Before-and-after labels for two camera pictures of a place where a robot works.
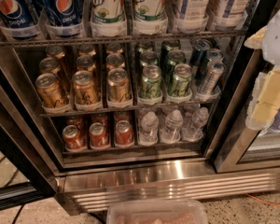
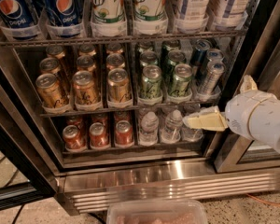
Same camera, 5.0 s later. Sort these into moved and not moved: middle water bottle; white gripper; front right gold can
Moved: white gripper
Not moved: front right gold can; middle water bottle
